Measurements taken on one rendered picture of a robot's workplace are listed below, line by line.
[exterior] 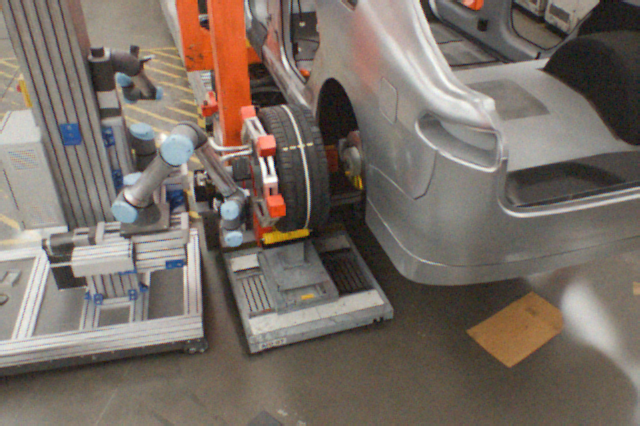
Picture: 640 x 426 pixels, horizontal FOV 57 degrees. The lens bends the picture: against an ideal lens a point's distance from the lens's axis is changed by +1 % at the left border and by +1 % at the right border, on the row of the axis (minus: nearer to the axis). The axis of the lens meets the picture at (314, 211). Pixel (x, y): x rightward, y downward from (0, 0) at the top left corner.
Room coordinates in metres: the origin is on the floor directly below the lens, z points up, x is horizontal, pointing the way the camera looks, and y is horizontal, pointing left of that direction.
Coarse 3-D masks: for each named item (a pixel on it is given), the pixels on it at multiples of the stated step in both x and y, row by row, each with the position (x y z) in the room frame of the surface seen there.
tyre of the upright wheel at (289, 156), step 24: (264, 120) 2.66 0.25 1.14; (288, 120) 2.59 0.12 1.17; (312, 120) 2.60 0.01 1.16; (288, 144) 2.46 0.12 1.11; (312, 144) 2.48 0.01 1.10; (288, 168) 2.38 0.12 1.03; (312, 168) 2.40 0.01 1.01; (288, 192) 2.33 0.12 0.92; (312, 192) 2.36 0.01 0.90; (288, 216) 2.33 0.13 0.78; (312, 216) 2.38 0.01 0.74
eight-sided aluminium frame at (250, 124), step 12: (252, 120) 2.69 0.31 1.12; (252, 132) 2.56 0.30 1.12; (264, 168) 2.40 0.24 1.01; (264, 180) 2.36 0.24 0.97; (276, 180) 2.37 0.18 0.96; (252, 192) 2.73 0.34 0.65; (264, 192) 2.37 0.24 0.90; (276, 192) 2.36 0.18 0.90; (252, 204) 2.69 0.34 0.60; (264, 204) 2.66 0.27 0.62; (264, 216) 2.40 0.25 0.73
